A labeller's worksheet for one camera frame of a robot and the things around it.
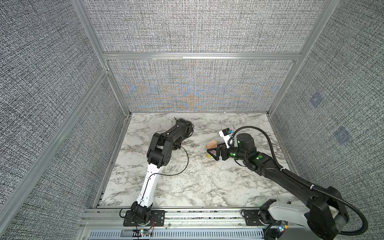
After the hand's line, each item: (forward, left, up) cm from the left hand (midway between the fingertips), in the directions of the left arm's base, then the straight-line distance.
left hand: (167, 149), depth 98 cm
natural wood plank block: (-6, -27, +13) cm, 31 cm away
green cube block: (-17, -23, +19) cm, 35 cm away
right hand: (-11, -26, +18) cm, 33 cm away
